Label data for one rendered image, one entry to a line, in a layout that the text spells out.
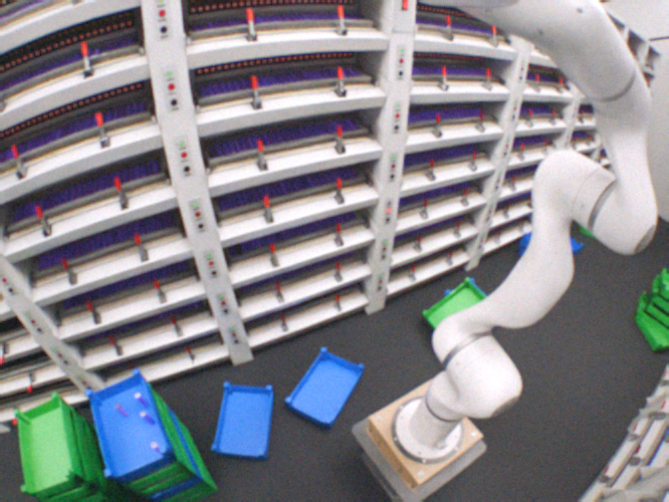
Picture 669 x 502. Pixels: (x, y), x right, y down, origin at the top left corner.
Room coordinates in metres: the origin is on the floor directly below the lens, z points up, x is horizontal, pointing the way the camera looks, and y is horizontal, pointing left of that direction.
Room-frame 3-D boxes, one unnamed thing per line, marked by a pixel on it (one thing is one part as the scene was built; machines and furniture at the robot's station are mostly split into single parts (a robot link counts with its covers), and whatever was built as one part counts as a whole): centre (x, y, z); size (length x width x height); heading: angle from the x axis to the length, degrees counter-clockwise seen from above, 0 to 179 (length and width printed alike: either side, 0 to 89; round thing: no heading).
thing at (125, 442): (0.29, 0.59, 0.44); 0.30 x 0.20 x 0.08; 36
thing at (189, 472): (0.29, 0.59, 0.28); 0.30 x 0.20 x 0.08; 36
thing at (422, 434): (0.35, -0.27, 0.47); 0.19 x 0.19 x 0.18
